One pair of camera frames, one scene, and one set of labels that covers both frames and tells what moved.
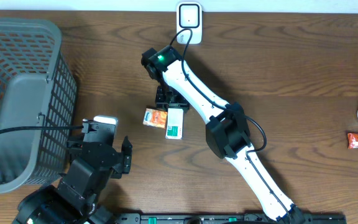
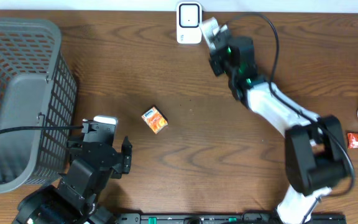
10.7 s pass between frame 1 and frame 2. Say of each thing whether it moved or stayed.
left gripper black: stayed
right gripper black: moved
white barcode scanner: stayed
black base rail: stayed
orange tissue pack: moved
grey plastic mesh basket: stayed
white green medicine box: moved
